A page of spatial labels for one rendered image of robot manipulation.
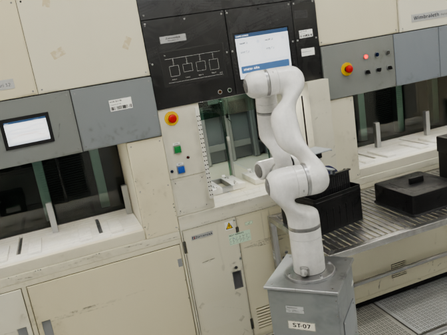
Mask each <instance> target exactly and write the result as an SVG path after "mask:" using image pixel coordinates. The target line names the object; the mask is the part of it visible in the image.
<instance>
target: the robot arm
mask: <svg viewBox="0 0 447 335"><path fill-rule="evenodd" d="M304 85H305V78H304V76H303V73H302V72H301V71H300V70H299V69H298V68H297V67H295V66H280V67H276V68H268V69H264V70H257V71H253V72H250V73H248V74H247V75H246V76H245V78H244V80H243V87H244V90H245V93H246V94H247V95H248V96H249V97H250V98H255V105H256V112H257V125H258V131H259V138H260V140H261V141H262V142H263V143H264V144H265V145H266V146H267V148H268V149H269V151H270V152H271V154H272V156H273V157H272V158H268V159H265V160H261V161H258V162H256V163H255V165H254V171H255V174H256V176H257V177H258V178H259V179H260V180H264V179H265V190H266V192H267V194H268V195H269V196H270V198H272V200H274V202H276V204H278V205H279V206H280V207H281V208H282V210H284V212H285V214H286V218H287V224H288V230H289V239H290V244H291V254H292V259H293V262H292V263H291V264H289V265H288V266H287V267H286V268H285V276H286V277H287V278H288V279H289V280H291V281H293V282H298V283H303V284H310V283H316V282H321V281H324V280H327V279H329V278H330V277H332V276H333V275H334V273H335V266H334V264H333V263H331V262H330V261H327V260H325V258H324V252H323V241H322V235H321V223H320V218H319V212H318V211H317V209H316V208H314V207H312V206H310V205H303V204H300V203H296V202H295V199H297V198H300V197H306V196H310V195H315V194H318V193H322V192H323V191H325V190H326V189H327V188H328V186H329V181H330V179H329V172H328V171H327V169H326V167H325V166H324V164H323V163H322V162H321V160H320V159H319V158H322V153H320V154H316V155H315V154H314V153H313V152H312V151H311V149H310V148H309V147H308V145H307V144H306V143H305V141H304V139H303V136H302V134H301V130H300V127H299V122H298V119H297V113H296V104H297V101H298V99H299V96H300V94H301V93H302V91H303V88H304ZM277 94H280V95H281V97H282V99H281V102H280V103H279V104H278V105H277Z"/></svg>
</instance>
